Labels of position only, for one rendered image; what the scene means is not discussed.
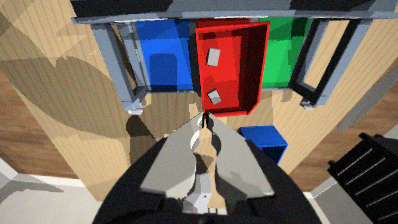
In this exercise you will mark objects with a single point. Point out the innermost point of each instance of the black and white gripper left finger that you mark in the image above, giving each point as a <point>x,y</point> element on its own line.
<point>167,169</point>

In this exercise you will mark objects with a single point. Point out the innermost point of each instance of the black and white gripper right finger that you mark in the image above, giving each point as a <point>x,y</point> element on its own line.
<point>244,172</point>

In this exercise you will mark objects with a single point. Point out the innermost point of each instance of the grey metal shelf rack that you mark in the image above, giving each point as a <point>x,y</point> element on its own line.
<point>163,57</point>

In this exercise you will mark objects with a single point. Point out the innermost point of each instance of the blue bin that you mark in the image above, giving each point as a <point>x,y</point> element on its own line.
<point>263,136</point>

